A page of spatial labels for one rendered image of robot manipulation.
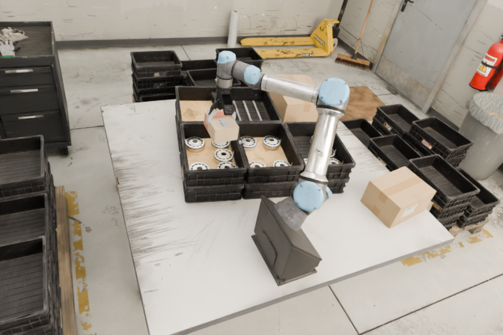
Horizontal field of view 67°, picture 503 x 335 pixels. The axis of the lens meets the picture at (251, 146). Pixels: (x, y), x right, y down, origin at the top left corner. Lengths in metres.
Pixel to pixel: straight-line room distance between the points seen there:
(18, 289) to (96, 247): 0.78
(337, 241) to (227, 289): 0.61
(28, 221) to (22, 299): 0.56
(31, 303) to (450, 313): 2.42
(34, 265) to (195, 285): 0.81
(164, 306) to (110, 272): 1.00
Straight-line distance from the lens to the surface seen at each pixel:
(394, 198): 2.09
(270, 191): 2.01
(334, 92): 1.51
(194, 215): 1.92
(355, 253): 1.96
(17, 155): 2.71
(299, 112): 2.54
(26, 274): 2.09
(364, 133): 3.63
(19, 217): 2.48
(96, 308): 2.49
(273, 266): 1.73
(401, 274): 2.97
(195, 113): 2.37
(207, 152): 2.07
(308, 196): 1.49
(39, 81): 3.00
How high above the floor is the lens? 2.15
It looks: 38 degrees down
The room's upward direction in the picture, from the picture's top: 11 degrees clockwise
